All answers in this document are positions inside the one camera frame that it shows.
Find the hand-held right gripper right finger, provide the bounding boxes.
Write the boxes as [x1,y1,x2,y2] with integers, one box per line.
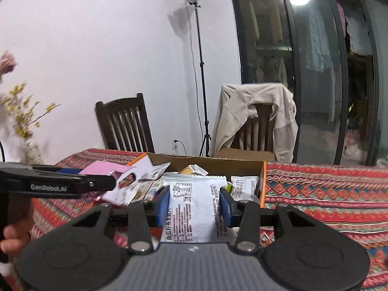
[220,187,317,255]

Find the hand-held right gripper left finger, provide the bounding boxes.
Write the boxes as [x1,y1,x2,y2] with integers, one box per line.
[71,187,170,255]

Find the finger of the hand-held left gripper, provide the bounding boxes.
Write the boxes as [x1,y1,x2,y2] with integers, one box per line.
[0,162,84,176]
[86,174,118,194]

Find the pink snack packet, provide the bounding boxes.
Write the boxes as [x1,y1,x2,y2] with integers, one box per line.
[77,161,129,202]

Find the orange and white cardboard box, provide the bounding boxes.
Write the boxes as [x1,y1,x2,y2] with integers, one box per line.
[100,152,267,243]

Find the person's left hand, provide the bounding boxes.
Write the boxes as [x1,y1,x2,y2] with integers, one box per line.
[0,209,33,259]

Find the glass vase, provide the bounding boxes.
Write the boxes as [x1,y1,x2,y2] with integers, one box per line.
[23,139,43,164]

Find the small white snack packet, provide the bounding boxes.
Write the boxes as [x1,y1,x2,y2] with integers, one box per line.
[231,175,259,201]

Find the pile of colourful snack packets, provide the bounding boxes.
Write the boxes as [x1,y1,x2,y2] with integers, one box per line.
[130,162,172,202]

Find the yellow snack packet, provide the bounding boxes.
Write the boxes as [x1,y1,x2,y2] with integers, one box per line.
[177,164,210,176]

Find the plain brown cardboard box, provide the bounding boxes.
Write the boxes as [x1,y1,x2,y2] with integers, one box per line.
[218,147,276,161]

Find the yellow flower branches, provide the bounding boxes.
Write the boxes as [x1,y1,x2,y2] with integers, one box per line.
[0,82,61,140]

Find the dark wooden chair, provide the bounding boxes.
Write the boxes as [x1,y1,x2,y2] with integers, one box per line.
[95,93,155,154]
[223,103,276,152]

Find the beige jacket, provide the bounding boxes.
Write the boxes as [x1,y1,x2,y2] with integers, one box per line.
[209,83,299,162]

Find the pink flower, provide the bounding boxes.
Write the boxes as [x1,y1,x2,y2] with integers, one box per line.
[0,51,17,76]

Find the black light stand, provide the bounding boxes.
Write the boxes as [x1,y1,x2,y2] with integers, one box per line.
[181,0,213,158]

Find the black framed glass door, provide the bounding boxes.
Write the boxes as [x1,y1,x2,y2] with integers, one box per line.
[229,0,388,166]

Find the hanging light blue shirt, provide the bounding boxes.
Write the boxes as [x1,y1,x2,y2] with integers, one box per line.
[305,6,331,73]

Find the hanging white garment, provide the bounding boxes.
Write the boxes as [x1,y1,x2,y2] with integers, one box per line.
[344,9,375,57]

